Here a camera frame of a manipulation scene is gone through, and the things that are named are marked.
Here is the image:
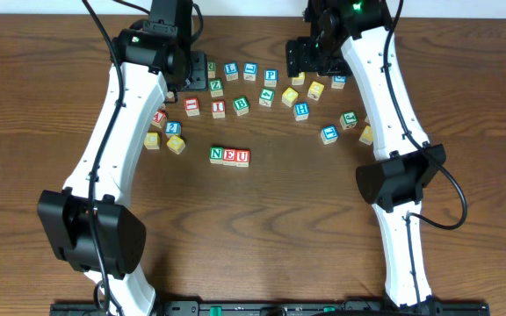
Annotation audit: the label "green N block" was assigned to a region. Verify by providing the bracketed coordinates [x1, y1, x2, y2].
[209, 147, 224, 164]

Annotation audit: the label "red E block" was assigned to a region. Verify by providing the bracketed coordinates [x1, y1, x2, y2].
[222, 148, 236, 166]

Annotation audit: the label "red U block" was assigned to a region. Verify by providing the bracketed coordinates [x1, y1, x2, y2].
[235, 150, 250, 168]

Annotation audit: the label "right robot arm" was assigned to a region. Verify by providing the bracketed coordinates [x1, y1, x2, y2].
[286, 0, 445, 311]

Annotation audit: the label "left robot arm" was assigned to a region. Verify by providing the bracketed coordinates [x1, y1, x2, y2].
[37, 26, 206, 315]

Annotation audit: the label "green R block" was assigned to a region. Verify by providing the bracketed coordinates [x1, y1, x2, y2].
[207, 61, 216, 79]

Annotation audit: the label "green Z block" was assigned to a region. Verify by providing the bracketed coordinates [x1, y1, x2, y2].
[209, 79, 224, 98]

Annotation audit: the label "yellow S block right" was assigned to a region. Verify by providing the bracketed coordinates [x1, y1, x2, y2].
[292, 72, 306, 86]

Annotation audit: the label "red I block sideways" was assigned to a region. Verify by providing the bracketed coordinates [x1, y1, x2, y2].
[184, 98, 199, 117]

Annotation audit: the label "blue L block upright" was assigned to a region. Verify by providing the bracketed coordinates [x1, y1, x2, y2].
[223, 62, 239, 82]

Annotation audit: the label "blue 5 block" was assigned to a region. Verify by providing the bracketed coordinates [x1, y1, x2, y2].
[331, 75, 347, 90]

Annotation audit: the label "yellow G block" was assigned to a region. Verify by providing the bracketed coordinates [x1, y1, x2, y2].
[307, 81, 325, 101]

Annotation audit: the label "blue P block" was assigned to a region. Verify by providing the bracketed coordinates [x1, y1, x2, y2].
[264, 69, 278, 88]

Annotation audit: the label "red I block upright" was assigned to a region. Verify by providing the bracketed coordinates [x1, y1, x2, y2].
[212, 100, 226, 119]

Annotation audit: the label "yellow O block centre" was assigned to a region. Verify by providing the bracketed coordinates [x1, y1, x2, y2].
[281, 87, 299, 107]

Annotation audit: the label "yellow o block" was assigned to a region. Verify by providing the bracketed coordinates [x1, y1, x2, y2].
[167, 135, 186, 154]
[281, 87, 299, 107]

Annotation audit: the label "blue L block rotated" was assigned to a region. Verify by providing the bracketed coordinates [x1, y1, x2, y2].
[243, 62, 258, 82]

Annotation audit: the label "red A block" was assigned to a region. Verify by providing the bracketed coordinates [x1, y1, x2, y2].
[151, 111, 167, 129]

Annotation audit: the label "green B block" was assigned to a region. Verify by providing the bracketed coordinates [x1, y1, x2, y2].
[233, 97, 249, 116]

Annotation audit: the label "blue 2 block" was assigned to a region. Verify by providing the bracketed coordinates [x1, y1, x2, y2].
[165, 121, 182, 138]

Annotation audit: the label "blue H block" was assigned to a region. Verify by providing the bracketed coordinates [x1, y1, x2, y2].
[293, 103, 310, 121]

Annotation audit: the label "yellow O block left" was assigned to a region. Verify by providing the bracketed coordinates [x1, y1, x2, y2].
[167, 135, 186, 154]

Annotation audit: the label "green J block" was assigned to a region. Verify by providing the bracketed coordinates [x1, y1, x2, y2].
[340, 111, 358, 130]

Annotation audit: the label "yellow C block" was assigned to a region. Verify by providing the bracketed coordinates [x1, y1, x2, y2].
[144, 132, 161, 150]

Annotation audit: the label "blue I block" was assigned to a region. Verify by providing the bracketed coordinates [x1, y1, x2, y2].
[320, 126, 338, 145]

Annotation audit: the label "yellow X block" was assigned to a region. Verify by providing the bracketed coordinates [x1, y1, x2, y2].
[359, 126, 373, 146]

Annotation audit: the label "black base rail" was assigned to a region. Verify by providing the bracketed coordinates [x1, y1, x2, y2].
[49, 299, 491, 316]

